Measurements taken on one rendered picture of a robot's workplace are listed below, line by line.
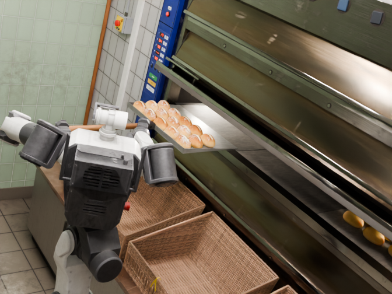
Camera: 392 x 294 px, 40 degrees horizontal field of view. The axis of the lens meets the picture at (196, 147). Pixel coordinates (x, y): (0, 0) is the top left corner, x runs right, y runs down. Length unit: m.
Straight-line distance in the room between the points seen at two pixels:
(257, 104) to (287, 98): 0.17
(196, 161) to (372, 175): 1.11
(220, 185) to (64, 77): 1.56
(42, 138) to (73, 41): 1.91
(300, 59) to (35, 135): 1.15
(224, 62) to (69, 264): 1.27
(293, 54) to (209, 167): 0.81
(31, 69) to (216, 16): 1.45
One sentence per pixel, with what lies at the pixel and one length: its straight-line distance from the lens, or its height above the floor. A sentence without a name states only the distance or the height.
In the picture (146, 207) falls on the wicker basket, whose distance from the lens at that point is 3.19.
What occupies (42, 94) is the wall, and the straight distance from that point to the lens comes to 3.84.
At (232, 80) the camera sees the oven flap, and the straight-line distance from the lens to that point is 2.69.
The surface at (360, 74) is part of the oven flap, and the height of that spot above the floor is 1.82.
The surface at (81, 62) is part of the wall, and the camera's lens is 3.85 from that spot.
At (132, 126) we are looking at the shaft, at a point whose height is 1.20.
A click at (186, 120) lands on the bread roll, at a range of 2.83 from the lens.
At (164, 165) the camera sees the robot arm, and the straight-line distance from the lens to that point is 1.95.
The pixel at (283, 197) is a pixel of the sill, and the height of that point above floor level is 1.17.
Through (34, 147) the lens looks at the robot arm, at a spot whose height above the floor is 1.35.
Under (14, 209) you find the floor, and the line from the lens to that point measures 4.06.
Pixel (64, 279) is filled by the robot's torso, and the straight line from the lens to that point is 2.28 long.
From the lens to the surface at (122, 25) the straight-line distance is 3.49.
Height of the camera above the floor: 2.22
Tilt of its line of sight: 23 degrees down
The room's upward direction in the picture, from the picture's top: 16 degrees clockwise
